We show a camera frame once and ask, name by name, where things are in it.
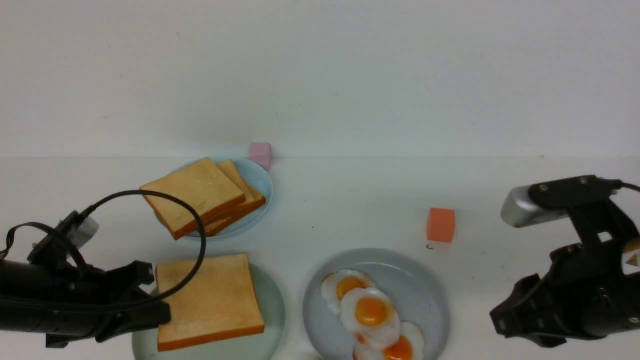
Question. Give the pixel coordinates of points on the orange foam cube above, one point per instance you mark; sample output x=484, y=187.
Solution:
x=441, y=225

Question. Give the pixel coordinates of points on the fried egg moved to sandwich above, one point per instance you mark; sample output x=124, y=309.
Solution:
x=369, y=315

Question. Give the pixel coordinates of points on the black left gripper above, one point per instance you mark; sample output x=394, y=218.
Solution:
x=112, y=291

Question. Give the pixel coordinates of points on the pink foam cube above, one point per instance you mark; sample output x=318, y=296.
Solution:
x=261, y=154

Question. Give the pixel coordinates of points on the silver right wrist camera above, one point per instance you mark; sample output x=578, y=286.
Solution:
x=549, y=201

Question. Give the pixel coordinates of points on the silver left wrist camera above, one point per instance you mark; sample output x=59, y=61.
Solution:
x=50, y=252

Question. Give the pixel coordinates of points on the light blue plate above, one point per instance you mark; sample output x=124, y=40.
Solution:
x=242, y=171

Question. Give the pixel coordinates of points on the grey blue plate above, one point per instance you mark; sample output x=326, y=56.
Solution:
x=415, y=290

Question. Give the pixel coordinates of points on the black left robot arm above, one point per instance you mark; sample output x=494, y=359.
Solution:
x=25, y=282

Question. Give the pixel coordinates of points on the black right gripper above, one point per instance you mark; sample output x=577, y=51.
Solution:
x=585, y=295

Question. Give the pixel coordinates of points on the pale green plate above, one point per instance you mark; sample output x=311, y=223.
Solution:
x=261, y=346

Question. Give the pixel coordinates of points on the fried egg lower on plate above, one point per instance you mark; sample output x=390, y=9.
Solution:
x=410, y=346

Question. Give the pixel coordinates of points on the fried egg on plate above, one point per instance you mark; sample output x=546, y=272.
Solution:
x=335, y=285
x=410, y=346

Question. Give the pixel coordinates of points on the toast slice for sandwich base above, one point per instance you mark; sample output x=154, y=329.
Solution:
x=218, y=303

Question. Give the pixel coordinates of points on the fried egg upper on plate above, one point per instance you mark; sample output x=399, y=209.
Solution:
x=335, y=285

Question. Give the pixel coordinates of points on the toast slice for sandwich top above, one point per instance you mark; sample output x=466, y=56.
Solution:
x=203, y=186

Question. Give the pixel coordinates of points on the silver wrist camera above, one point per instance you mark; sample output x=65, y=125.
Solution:
x=50, y=252
x=549, y=201

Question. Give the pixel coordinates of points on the toast slice bottom of stack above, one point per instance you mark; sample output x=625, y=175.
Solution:
x=221, y=222

